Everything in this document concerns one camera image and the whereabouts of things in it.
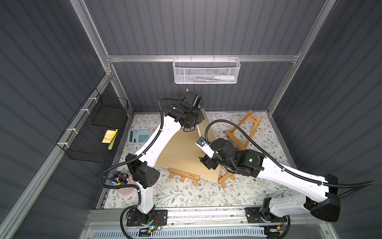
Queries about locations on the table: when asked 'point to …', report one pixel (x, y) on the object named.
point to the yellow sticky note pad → (108, 137)
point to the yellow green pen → (110, 145)
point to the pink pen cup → (119, 178)
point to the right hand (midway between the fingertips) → (206, 150)
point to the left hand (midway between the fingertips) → (204, 120)
